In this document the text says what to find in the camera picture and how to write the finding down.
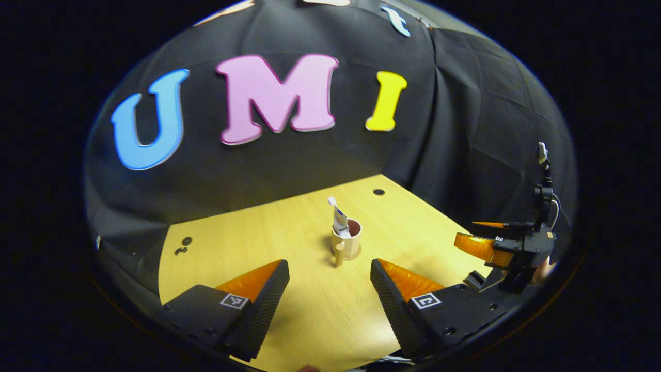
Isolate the black backdrop cloth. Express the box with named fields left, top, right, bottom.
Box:
left=83, top=0, right=579, bottom=290

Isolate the wooden desktop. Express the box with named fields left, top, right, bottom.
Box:
left=158, top=174, right=496, bottom=372

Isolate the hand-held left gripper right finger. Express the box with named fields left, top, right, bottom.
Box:
left=370, top=258, right=518, bottom=361

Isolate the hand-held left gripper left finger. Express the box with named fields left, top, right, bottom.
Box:
left=161, top=259, right=291, bottom=362

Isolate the beige cup with handle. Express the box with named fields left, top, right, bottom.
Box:
left=331, top=218, right=363, bottom=267

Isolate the white toothpaste tube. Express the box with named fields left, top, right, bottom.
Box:
left=335, top=203, right=353, bottom=239

